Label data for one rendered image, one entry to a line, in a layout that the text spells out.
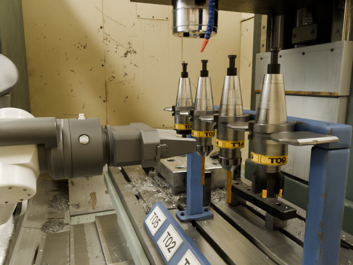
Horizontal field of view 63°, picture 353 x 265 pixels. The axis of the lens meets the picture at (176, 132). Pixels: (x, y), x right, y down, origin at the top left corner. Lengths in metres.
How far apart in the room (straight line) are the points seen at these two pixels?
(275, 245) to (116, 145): 0.49
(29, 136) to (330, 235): 0.41
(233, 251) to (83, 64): 1.54
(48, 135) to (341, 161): 0.38
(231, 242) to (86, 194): 1.08
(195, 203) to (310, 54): 0.70
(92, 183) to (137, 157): 1.33
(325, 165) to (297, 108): 0.85
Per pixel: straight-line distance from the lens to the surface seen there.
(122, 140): 0.42
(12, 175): 0.41
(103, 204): 1.64
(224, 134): 0.51
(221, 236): 0.79
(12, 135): 0.40
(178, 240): 0.66
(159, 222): 0.75
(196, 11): 1.00
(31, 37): 1.99
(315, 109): 1.19
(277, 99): 0.42
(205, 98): 0.60
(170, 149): 0.43
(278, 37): 1.44
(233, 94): 0.51
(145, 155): 0.41
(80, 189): 1.72
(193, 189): 0.83
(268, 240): 0.80
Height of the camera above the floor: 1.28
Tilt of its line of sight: 10 degrees down
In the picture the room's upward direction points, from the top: straight up
